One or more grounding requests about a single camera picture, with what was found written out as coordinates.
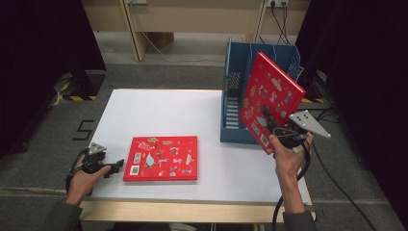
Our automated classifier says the yellow black hazard tape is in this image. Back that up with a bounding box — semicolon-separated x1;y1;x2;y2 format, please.
300;97;325;105
58;80;97;102

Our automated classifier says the light wooden desk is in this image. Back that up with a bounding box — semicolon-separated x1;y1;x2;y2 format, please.
80;0;312;62

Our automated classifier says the red picture book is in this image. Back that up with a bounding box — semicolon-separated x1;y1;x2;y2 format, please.
122;135;199;183
239;51;307;156

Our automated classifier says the black power cable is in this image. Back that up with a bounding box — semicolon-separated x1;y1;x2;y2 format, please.
278;1;292;46
270;1;285;44

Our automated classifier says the thick black gripper cable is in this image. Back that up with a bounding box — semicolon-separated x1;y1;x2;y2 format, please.
271;138;312;231

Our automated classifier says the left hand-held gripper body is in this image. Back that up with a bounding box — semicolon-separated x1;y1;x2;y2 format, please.
81;141;112;175

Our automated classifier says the black stand base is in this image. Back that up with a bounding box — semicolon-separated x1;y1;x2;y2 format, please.
301;68;329;101
70;68;107;97

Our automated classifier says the person's right hand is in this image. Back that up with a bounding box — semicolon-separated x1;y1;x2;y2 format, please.
266;133;315;181

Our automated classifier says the black curtain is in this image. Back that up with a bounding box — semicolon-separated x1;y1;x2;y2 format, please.
294;0;408;220
0;0;107;160

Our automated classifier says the cardboard box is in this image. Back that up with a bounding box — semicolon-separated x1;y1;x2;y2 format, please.
147;32;175;49

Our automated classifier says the white cable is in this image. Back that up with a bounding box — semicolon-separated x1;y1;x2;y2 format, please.
140;31;225;64

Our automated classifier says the person's left hand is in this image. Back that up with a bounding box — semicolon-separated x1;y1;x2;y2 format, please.
65;154;112;206

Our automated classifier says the black tape floor mark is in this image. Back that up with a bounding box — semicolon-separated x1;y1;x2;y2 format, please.
71;119;95;141

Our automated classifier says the thin black floor cable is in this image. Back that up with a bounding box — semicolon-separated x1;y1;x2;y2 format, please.
312;109;378;231

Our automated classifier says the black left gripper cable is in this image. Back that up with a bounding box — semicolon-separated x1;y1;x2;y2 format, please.
65;147;94;196

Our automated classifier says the blue plastic file rack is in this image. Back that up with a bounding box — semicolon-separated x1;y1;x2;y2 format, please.
219;37;302;145

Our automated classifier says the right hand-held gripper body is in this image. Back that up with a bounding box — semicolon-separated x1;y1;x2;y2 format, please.
272;110;332;150

